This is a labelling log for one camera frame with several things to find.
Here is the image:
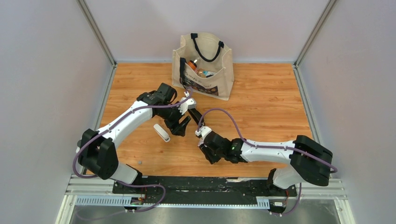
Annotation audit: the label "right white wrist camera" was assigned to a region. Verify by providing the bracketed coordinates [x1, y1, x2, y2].
[195, 126, 212, 146]

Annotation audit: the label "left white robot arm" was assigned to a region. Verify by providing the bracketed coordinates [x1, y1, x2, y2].
[72, 83, 196, 194]

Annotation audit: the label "black stapler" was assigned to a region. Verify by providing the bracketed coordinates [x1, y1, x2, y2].
[188, 108, 205, 127]

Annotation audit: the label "white stapler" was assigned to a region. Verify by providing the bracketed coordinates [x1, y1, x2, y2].
[153, 124, 170, 142]

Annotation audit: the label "beige canvas tote bag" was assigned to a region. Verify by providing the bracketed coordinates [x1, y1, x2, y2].
[172, 32, 234, 101]

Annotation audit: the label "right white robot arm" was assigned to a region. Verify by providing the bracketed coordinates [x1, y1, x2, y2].
[196, 130, 335, 196]

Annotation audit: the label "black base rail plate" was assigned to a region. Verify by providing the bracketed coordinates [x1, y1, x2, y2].
[112, 176, 298, 205]

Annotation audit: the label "packaged items in bag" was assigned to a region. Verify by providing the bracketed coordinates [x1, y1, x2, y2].
[196, 68, 217, 78]

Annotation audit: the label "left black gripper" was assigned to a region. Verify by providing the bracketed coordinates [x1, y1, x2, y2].
[157, 101, 191, 137]

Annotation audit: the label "orange capped bottle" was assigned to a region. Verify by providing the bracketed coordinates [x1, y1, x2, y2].
[187, 59, 198, 72]

